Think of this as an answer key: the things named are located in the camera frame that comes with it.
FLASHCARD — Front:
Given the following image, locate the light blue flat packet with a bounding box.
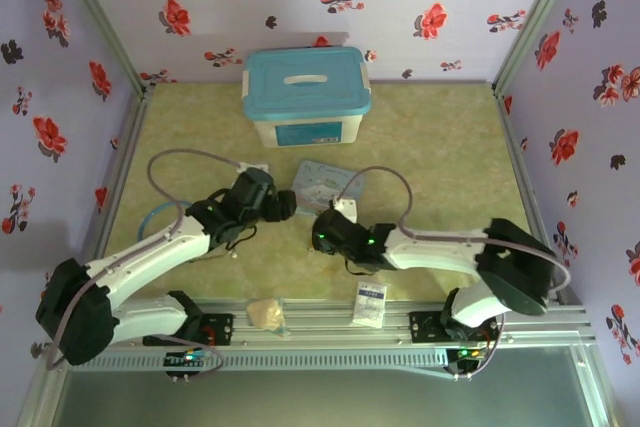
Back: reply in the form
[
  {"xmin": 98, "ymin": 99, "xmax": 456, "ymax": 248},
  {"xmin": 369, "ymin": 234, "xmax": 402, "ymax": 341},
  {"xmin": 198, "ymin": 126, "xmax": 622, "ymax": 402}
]
[{"xmin": 290, "ymin": 160, "xmax": 367, "ymax": 214}]

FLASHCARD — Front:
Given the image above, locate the white printed sachet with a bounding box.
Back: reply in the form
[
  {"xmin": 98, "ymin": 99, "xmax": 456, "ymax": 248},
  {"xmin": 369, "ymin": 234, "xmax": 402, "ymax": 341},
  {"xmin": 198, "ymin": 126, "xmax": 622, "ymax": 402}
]
[{"xmin": 350, "ymin": 282, "xmax": 389, "ymax": 330}]

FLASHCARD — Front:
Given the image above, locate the beige crumpled packet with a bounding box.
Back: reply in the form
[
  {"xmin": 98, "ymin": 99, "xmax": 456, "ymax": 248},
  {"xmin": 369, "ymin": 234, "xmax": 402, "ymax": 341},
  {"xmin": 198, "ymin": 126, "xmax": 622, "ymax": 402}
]
[{"xmin": 246, "ymin": 297, "xmax": 287, "ymax": 331}]

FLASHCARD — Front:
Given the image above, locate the white bin with teal lid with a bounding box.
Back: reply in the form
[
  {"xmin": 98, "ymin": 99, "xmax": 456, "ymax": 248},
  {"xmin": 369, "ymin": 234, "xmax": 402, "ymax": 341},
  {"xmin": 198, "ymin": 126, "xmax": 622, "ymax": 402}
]
[{"xmin": 241, "ymin": 46, "xmax": 374, "ymax": 149}]

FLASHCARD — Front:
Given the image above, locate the thin black cable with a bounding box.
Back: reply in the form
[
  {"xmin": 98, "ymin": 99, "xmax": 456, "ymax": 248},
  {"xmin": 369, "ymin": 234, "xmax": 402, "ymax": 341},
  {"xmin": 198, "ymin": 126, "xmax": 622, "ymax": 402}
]
[{"xmin": 192, "ymin": 224, "xmax": 259, "ymax": 264}]

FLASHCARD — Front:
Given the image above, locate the grey right arm cable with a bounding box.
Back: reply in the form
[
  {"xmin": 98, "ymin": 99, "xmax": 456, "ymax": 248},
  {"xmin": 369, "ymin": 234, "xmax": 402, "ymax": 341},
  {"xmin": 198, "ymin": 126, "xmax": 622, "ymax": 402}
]
[{"xmin": 335, "ymin": 166, "xmax": 572, "ymax": 382}]

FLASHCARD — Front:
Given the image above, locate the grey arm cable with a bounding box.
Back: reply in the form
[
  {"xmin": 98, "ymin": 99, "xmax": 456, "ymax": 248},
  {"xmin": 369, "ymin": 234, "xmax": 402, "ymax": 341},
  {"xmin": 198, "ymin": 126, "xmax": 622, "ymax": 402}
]
[
  {"xmin": 43, "ymin": 148, "xmax": 247, "ymax": 374},
  {"xmin": 335, "ymin": 166, "xmax": 572, "ymax": 382}
]

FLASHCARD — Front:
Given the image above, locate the grey left arm cable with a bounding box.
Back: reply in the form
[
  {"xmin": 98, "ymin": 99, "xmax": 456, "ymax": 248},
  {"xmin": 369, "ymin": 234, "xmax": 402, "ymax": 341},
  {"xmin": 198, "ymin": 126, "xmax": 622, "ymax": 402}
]
[{"xmin": 43, "ymin": 148, "xmax": 247, "ymax": 374}]

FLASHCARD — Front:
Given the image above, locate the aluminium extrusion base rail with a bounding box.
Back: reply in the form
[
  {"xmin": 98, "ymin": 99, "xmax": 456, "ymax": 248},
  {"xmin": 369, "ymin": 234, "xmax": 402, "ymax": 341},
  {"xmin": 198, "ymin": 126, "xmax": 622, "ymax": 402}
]
[{"xmin": 197, "ymin": 298, "xmax": 597, "ymax": 348}]

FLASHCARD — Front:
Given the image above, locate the thin blue plastic ring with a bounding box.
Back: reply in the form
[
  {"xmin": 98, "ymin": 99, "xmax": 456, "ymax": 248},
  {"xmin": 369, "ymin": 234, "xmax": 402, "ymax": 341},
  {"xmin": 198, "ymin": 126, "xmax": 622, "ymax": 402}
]
[{"xmin": 139, "ymin": 200, "xmax": 195, "ymax": 239}]

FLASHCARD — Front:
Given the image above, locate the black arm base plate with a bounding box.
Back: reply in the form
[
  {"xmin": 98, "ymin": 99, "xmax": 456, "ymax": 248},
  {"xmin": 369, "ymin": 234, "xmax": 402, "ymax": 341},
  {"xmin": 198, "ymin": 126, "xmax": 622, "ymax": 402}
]
[
  {"xmin": 408, "ymin": 310, "xmax": 452, "ymax": 346},
  {"xmin": 198, "ymin": 312, "xmax": 237, "ymax": 348}
]

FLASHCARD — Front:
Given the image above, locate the grey slotted cable duct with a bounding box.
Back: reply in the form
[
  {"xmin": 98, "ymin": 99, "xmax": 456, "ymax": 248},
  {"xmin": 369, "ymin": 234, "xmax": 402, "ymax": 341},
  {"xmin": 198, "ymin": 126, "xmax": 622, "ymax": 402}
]
[{"xmin": 62, "ymin": 348, "xmax": 451, "ymax": 374}]

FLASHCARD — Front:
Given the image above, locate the aluminium table side rail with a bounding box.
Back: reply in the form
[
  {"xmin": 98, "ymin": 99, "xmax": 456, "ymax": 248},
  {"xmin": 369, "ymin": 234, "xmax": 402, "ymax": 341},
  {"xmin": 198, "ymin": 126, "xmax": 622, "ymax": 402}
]
[
  {"xmin": 493, "ymin": 89, "xmax": 569, "ymax": 304},
  {"xmin": 92, "ymin": 89, "xmax": 155, "ymax": 261}
]

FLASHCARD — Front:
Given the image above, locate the aluminium frame corner post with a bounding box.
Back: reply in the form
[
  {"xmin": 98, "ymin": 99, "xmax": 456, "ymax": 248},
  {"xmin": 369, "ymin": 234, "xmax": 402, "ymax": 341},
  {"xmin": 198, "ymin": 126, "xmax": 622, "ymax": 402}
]
[
  {"xmin": 49, "ymin": 0, "xmax": 155, "ymax": 98},
  {"xmin": 491, "ymin": 0, "xmax": 586, "ymax": 98}
]

